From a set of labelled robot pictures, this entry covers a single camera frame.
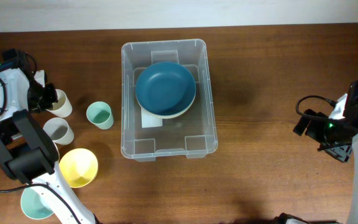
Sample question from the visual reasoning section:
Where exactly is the cream cup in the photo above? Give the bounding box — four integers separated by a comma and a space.
48, 89, 73, 118

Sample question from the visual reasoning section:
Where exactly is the grey cup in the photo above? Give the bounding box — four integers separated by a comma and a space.
43, 118, 74, 145

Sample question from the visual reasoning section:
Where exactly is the blue bowl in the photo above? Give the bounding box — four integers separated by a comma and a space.
135, 62, 196, 117

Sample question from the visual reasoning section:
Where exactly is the beige bowl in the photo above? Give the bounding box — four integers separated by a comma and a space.
138, 97, 195, 119

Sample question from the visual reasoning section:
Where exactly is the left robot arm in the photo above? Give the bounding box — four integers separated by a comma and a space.
0, 49, 99, 223

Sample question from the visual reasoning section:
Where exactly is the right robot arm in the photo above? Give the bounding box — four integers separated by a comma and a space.
293, 80, 358, 223

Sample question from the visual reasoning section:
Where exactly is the white label in container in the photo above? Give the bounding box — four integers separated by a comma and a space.
141, 108, 163, 128

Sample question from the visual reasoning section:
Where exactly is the clear plastic storage container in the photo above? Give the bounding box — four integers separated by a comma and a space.
121, 39, 218, 162

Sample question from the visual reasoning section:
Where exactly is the mint green cup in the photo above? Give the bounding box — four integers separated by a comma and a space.
86, 101, 114, 129

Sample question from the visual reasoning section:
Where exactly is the yellow small bowl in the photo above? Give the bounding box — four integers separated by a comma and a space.
59, 148, 98, 188

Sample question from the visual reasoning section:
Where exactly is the mint green small bowl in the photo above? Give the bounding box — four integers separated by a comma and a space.
21, 188, 54, 220

